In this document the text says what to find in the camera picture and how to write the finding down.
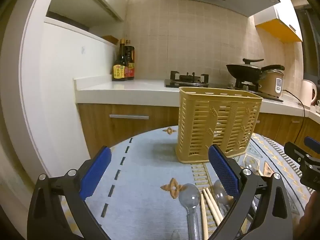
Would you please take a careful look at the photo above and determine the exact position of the large dark sauce bottle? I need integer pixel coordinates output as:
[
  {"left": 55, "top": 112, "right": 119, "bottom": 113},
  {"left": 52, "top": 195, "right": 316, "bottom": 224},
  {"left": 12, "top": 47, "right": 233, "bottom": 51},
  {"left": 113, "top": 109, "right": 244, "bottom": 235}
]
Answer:
[{"left": 124, "top": 40, "right": 136, "bottom": 80}]

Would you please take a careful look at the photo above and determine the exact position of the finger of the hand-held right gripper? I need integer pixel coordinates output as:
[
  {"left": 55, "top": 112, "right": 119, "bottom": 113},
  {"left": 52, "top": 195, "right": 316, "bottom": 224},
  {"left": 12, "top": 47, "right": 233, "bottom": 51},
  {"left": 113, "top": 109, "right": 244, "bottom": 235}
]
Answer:
[
  {"left": 284, "top": 142, "right": 320, "bottom": 173},
  {"left": 304, "top": 136, "right": 320, "bottom": 154}
]

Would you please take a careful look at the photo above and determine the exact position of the brown wooden tray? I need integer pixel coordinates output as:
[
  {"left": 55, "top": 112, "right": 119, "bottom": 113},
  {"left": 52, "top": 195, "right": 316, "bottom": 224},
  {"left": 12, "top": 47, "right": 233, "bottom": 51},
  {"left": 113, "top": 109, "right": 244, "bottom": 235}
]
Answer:
[{"left": 102, "top": 35, "right": 119, "bottom": 45}]

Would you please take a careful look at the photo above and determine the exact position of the blue patterned tablecloth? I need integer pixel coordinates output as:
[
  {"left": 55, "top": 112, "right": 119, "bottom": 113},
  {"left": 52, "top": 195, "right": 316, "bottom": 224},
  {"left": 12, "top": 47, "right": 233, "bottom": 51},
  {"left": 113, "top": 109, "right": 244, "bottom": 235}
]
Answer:
[{"left": 60, "top": 126, "right": 316, "bottom": 240}]

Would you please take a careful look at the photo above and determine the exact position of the black gas stove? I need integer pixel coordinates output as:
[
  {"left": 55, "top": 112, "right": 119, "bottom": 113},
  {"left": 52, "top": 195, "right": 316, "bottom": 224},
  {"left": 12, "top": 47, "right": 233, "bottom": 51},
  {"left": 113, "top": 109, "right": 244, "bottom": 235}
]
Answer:
[{"left": 164, "top": 71, "right": 284, "bottom": 102}]

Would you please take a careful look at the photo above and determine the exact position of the silver drawer handle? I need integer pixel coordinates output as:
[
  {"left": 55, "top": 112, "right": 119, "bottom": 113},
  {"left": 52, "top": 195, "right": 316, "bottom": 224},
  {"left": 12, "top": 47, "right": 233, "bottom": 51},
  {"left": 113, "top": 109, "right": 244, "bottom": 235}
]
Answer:
[{"left": 109, "top": 114, "right": 150, "bottom": 120}]

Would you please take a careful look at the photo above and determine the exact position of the black wok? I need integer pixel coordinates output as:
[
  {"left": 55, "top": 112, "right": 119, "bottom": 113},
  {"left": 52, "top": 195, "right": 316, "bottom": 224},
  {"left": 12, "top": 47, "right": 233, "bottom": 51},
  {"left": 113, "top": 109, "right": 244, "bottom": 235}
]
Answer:
[{"left": 226, "top": 64, "right": 285, "bottom": 81}]

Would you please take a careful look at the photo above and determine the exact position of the yellow plastic utensil basket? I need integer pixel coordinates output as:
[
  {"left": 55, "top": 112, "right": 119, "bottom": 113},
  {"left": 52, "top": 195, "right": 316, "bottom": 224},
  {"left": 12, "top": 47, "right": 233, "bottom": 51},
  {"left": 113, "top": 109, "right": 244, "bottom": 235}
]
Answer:
[{"left": 175, "top": 87, "right": 263, "bottom": 165}]

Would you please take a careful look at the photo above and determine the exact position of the white electric kettle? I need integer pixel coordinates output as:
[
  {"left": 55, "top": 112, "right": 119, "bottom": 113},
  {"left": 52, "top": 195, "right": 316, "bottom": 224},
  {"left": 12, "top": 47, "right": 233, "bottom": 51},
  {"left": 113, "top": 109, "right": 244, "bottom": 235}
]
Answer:
[{"left": 301, "top": 79, "right": 317, "bottom": 105}]

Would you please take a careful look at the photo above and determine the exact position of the dark window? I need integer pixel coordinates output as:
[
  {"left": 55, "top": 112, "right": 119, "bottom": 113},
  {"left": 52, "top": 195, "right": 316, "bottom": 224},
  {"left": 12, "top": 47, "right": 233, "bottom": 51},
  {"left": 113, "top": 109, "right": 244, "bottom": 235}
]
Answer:
[{"left": 295, "top": 5, "right": 320, "bottom": 82}]

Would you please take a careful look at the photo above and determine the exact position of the small dark sauce bottle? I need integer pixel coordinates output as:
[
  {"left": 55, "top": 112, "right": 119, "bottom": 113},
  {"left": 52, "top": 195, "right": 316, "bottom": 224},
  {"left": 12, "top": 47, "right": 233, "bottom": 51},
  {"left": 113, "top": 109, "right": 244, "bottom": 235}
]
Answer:
[{"left": 112, "top": 39, "right": 126, "bottom": 82}]

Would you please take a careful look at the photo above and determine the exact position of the white orange wall cabinet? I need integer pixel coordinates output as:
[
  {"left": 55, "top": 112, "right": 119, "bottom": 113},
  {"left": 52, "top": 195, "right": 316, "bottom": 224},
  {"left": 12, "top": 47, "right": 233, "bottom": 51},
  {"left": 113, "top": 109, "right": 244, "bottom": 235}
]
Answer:
[{"left": 254, "top": 5, "right": 304, "bottom": 43}]

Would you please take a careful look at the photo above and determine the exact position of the glass wok lid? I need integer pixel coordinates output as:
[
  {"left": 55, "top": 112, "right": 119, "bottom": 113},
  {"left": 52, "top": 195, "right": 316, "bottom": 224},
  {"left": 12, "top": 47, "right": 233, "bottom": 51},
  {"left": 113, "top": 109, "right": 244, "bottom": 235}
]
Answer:
[{"left": 242, "top": 58, "right": 264, "bottom": 68}]

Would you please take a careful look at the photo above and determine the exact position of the wooden chopstick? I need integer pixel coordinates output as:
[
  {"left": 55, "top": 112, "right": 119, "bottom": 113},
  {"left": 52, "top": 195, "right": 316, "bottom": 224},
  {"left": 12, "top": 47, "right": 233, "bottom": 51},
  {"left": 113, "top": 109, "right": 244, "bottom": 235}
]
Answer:
[
  {"left": 205, "top": 187, "right": 225, "bottom": 221},
  {"left": 202, "top": 189, "right": 222, "bottom": 226},
  {"left": 200, "top": 193, "right": 209, "bottom": 240}
]

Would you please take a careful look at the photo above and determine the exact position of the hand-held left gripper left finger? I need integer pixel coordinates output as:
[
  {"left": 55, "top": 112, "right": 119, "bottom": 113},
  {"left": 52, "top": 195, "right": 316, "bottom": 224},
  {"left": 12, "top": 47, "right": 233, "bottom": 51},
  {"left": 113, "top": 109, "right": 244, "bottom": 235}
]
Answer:
[{"left": 27, "top": 145, "right": 112, "bottom": 240}]

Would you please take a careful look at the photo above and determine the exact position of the black power cable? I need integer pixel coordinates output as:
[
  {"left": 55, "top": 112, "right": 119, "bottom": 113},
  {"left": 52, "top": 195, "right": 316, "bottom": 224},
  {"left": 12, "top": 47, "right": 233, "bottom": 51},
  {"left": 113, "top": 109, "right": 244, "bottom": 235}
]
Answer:
[{"left": 282, "top": 89, "right": 306, "bottom": 140}]

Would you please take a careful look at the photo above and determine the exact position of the clear plastic spoon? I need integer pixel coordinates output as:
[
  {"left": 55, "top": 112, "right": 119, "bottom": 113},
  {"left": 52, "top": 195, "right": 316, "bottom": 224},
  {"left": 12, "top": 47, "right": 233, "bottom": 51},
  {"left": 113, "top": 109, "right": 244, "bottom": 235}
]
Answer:
[
  {"left": 178, "top": 183, "right": 202, "bottom": 240},
  {"left": 213, "top": 179, "right": 235, "bottom": 210},
  {"left": 244, "top": 155, "right": 263, "bottom": 176}
]

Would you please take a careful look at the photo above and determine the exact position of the person's right hand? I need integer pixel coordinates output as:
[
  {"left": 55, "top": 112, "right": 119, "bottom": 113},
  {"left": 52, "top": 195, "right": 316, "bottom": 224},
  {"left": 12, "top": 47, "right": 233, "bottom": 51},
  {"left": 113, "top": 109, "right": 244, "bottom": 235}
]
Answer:
[{"left": 297, "top": 192, "right": 320, "bottom": 240}]

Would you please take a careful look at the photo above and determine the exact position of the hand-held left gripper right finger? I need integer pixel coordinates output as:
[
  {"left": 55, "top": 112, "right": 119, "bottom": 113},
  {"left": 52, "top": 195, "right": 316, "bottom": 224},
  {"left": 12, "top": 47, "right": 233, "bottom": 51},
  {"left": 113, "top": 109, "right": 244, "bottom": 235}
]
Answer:
[{"left": 208, "top": 144, "right": 293, "bottom": 240}]

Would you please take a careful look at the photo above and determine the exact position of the beige rice cooker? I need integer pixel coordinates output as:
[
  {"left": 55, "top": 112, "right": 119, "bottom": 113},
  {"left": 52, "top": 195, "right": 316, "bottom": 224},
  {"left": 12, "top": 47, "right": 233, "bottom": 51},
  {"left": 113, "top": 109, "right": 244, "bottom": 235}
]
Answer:
[{"left": 259, "top": 69, "right": 284, "bottom": 98}]

